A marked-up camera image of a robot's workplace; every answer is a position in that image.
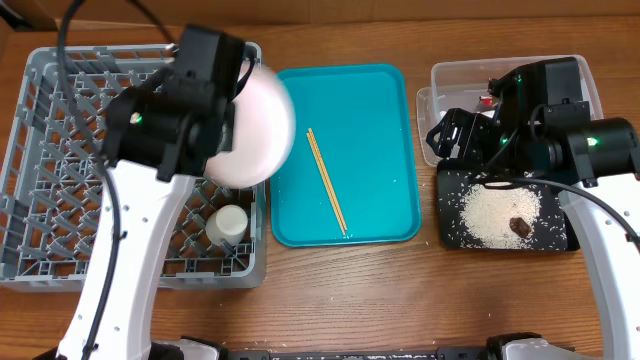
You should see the brown food scrap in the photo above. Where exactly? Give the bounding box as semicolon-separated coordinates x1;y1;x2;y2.
509;217;532;239

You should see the white cup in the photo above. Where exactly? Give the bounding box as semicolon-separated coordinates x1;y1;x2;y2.
205;205;249;246

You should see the black waste tray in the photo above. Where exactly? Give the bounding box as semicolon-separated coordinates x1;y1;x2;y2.
436;167;580;252

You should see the red snack wrapper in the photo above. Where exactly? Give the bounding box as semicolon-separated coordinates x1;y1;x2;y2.
479;95;498;106

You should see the pile of white rice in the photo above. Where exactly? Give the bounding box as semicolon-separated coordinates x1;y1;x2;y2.
460;185;541;250

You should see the grey dishwasher rack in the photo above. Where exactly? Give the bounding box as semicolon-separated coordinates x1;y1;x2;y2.
1;44;267;292

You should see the clear plastic bin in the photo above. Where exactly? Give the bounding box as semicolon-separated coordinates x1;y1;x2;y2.
415;54;604;168

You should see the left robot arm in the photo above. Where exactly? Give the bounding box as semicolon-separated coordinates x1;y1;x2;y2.
47;25;253;359

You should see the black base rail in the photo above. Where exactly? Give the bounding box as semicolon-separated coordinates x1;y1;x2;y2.
149;339;501;360

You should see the teal serving tray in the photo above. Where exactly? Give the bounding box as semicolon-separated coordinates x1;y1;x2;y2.
270;64;422;247

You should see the large white plate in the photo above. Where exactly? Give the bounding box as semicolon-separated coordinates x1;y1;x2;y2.
204;66;296;189

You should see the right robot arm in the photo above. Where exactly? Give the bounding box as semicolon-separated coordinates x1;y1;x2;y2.
424;56;639;359

